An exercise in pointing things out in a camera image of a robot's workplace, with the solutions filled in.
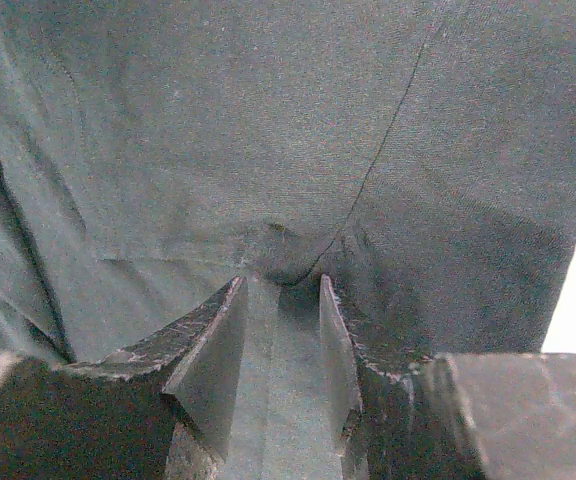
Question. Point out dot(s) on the black t shirt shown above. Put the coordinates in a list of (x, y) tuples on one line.
[(421, 154)]

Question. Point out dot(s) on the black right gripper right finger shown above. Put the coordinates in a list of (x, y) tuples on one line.
[(397, 413)]

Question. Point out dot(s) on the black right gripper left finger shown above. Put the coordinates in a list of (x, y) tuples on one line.
[(159, 409)]

